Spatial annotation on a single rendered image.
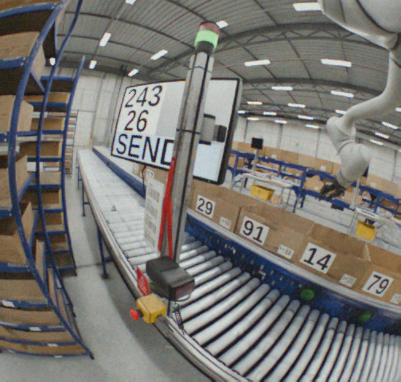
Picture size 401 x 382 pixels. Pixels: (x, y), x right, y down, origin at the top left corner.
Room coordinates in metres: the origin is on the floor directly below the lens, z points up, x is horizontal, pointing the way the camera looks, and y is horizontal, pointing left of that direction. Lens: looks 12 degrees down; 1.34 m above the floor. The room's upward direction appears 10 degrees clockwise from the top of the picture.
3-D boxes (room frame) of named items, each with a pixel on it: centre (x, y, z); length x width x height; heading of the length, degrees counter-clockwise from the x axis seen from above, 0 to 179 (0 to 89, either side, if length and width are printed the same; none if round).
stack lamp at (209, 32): (0.38, 0.04, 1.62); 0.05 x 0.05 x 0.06
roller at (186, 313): (0.55, -0.16, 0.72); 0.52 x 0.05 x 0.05; 134
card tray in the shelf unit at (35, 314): (0.19, 0.77, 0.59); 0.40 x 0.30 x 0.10; 132
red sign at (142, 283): (0.41, 0.11, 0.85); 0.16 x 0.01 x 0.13; 44
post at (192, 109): (0.37, 0.05, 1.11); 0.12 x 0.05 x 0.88; 44
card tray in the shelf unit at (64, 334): (0.18, 0.77, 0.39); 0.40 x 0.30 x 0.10; 135
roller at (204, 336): (0.46, -0.25, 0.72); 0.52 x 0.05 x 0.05; 134
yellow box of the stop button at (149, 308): (0.31, 0.06, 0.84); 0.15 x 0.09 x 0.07; 44
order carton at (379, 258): (0.31, -1.03, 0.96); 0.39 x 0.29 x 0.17; 44
